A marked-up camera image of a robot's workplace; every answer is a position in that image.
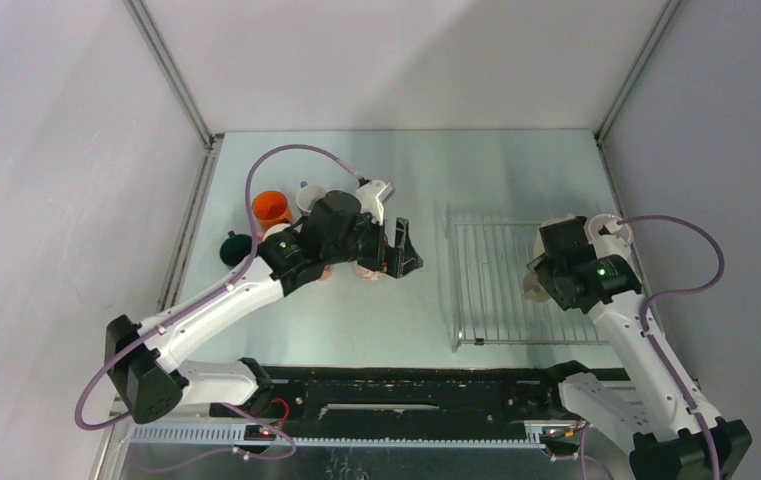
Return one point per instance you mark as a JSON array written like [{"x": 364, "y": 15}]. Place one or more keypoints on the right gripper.
[{"x": 543, "y": 268}]

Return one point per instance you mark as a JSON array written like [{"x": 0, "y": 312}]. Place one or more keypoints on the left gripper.
[{"x": 398, "y": 261}]

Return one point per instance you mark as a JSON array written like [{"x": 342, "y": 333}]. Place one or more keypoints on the pink patterned mug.
[{"x": 367, "y": 274}]

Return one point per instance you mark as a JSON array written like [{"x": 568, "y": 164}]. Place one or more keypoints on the beige mug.
[{"x": 536, "y": 288}]

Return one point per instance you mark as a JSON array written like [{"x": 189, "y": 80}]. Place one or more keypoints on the small pink cup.
[{"x": 326, "y": 273}]

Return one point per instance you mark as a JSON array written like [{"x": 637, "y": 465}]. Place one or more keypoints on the light blue mug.
[{"x": 308, "y": 195}]

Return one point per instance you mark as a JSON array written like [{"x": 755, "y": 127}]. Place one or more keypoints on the orange mug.
[{"x": 271, "y": 208}]

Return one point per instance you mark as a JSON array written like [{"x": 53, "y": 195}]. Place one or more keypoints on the dark green mug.
[{"x": 234, "y": 249}]

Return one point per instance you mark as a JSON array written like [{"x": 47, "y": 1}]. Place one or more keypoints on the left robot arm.
[{"x": 148, "y": 361}]

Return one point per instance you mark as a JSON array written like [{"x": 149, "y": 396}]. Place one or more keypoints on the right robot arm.
[{"x": 586, "y": 264}]

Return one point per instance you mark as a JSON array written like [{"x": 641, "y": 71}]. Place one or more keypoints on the cream cup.
[{"x": 538, "y": 246}]

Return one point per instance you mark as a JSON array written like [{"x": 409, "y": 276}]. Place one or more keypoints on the white lilac mug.
[{"x": 609, "y": 230}]

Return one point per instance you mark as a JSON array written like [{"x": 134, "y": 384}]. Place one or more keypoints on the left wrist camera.
[{"x": 372, "y": 195}]

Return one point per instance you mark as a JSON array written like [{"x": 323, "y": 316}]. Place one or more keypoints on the wire dish rack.
[{"x": 493, "y": 301}]

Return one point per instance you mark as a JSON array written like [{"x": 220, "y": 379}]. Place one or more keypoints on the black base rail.
[{"x": 412, "y": 403}]

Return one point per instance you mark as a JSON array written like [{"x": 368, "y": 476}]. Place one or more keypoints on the grey cable duct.
[{"x": 252, "y": 435}]

